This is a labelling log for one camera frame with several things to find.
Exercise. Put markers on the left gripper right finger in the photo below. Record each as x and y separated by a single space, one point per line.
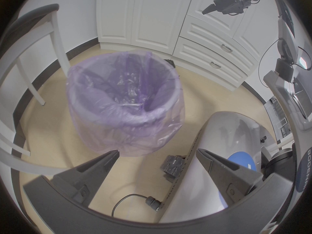
229 179

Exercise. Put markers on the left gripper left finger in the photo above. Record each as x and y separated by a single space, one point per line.
85 177

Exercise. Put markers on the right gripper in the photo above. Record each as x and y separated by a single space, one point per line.
231 5

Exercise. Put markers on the purple plastic bag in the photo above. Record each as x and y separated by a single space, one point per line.
126 140

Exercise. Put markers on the black plastic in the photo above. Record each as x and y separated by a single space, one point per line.
170 63

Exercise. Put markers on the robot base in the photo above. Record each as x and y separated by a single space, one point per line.
219 135

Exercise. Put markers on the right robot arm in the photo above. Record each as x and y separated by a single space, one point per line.
286 33

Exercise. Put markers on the white trash bin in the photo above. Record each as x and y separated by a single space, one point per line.
173 91

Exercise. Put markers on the white wardrobe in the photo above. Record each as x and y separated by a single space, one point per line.
146 13

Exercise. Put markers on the grey white chair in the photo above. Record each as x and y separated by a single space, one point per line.
14 57

